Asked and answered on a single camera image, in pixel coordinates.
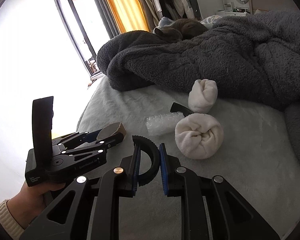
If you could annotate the black tape roll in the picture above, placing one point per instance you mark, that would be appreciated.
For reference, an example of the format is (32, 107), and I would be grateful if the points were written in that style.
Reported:
(155, 160)

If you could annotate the grey cat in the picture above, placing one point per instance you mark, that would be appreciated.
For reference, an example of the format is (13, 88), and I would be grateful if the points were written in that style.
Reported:
(187, 27)

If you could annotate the person's left hand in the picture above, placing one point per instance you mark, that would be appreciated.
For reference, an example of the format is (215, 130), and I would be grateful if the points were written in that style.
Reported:
(32, 202)

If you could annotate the yellow curtain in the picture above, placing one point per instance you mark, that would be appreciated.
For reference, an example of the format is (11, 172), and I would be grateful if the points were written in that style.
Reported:
(122, 5)

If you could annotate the blue patterned duvet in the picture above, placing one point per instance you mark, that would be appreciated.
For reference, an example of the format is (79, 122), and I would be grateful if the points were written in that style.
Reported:
(211, 19)

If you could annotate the grey garment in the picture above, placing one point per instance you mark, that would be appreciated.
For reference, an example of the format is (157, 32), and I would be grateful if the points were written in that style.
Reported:
(193, 2)

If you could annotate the white rolled sock ball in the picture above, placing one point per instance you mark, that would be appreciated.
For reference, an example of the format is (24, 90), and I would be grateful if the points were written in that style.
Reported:
(200, 137)
(202, 95)

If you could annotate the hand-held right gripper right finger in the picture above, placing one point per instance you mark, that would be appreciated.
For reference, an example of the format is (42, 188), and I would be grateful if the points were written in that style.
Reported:
(164, 172)

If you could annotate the beige upholstered headboard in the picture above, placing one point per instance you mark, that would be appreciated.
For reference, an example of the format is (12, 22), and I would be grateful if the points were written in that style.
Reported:
(272, 2)

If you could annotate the white dresser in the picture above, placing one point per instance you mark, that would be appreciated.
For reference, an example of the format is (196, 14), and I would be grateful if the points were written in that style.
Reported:
(227, 12)

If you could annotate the grey curtain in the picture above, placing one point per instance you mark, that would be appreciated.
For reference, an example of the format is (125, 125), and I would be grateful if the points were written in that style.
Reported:
(100, 5)
(142, 7)

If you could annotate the person's left forearm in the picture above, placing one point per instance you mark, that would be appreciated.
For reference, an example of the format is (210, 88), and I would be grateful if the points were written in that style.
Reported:
(7, 217)

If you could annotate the white desktop shelf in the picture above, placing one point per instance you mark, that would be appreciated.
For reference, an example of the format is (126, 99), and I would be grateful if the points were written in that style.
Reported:
(227, 0)

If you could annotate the beige coat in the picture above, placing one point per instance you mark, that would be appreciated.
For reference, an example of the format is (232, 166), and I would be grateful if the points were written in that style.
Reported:
(150, 5)

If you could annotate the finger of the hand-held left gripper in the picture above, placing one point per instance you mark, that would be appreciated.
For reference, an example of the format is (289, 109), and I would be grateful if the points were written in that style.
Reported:
(110, 141)
(90, 136)

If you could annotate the black plastic piece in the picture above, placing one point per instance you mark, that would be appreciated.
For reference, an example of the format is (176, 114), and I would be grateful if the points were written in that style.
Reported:
(180, 108)

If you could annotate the narrow clear bubble wrap piece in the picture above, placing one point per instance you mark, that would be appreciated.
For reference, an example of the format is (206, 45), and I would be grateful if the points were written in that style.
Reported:
(162, 125)

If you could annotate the black framed glass door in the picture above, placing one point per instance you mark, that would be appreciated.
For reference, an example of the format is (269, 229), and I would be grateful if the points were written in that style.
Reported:
(72, 25)

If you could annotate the dark grey fleece blanket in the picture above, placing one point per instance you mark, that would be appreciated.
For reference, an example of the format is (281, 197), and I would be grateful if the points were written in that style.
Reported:
(215, 62)

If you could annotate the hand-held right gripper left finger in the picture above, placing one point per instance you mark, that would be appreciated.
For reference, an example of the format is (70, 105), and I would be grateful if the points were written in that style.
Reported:
(137, 170)

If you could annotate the tall brown cardboard roll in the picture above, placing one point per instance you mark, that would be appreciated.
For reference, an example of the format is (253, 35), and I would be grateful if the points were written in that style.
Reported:
(110, 131)

